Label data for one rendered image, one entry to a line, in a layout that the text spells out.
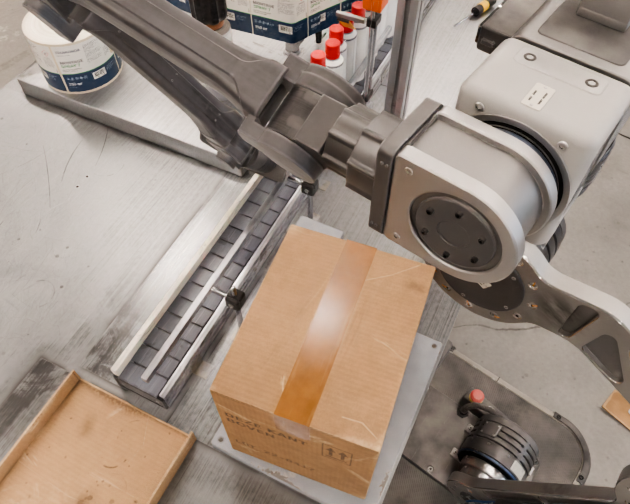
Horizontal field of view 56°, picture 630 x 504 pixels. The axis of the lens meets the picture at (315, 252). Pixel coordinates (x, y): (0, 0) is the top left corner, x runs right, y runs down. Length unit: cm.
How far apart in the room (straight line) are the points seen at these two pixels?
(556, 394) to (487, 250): 165
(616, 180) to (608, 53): 219
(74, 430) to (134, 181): 59
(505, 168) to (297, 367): 42
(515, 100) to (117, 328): 91
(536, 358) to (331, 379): 145
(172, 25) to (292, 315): 42
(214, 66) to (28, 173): 97
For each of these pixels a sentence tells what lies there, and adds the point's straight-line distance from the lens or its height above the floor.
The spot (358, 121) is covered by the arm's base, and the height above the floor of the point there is 148.
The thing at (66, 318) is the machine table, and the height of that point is 83.
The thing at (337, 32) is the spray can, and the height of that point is 108.
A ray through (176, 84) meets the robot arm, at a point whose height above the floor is 129.
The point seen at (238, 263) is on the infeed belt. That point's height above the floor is 88.
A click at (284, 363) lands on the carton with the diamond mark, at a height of 112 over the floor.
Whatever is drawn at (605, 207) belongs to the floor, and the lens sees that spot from 269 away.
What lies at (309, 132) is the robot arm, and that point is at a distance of 59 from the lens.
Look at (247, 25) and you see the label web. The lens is 167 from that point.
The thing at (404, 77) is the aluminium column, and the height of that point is 100.
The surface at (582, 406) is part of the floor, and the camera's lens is 218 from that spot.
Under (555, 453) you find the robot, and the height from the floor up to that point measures 24.
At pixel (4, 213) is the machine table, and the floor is 83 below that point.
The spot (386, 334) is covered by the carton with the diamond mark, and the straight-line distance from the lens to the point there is 85.
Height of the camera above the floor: 187
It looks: 55 degrees down
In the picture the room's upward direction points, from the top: straight up
